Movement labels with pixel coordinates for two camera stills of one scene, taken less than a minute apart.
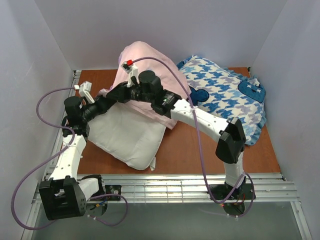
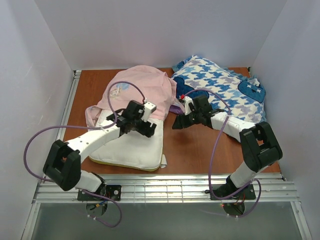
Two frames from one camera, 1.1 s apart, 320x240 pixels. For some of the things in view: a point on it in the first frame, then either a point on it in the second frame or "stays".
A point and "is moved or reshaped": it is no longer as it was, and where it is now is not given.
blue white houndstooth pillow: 227,94 stays
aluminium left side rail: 59,136 stays
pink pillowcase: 171,80 is moved or reshaped
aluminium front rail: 187,187 stays
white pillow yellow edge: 129,133 is moved or reshaped
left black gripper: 100,102 -> 144,126
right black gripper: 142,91 -> 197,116
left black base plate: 114,189 stays
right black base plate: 221,191 stays
